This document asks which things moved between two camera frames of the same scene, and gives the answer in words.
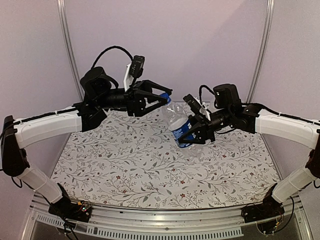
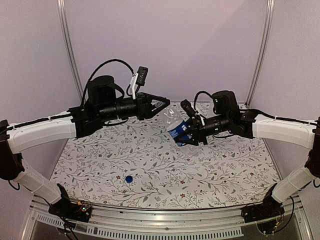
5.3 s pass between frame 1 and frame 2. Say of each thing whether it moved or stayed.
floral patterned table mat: stayed
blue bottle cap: moved
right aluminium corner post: stayed
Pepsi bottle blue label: stayed
